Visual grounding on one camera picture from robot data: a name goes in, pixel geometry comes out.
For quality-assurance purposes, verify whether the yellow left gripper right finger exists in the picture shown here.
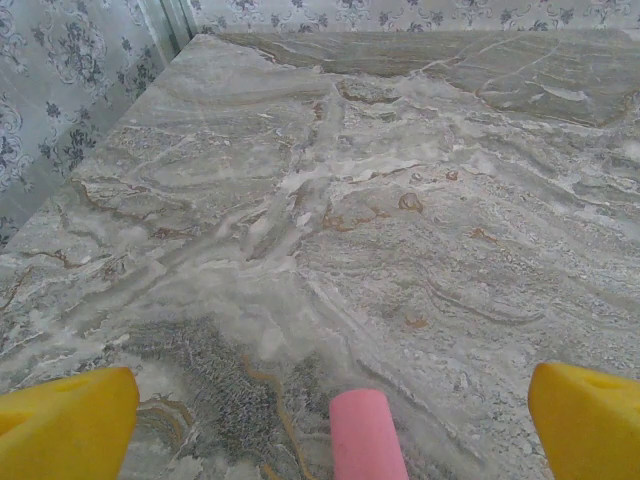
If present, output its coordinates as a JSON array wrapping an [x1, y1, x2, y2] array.
[[527, 361, 640, 480]]

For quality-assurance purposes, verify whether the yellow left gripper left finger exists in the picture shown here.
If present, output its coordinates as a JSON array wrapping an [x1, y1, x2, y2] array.
[[0, 366, 140, 480]]

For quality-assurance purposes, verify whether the pink foam cylinder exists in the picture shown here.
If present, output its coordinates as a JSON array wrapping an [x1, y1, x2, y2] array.
[[328, 388, 409, 480]]

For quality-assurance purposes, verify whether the aluminium frame post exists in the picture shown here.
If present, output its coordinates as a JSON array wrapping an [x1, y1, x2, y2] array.
[[144, 0, 199, 59]]

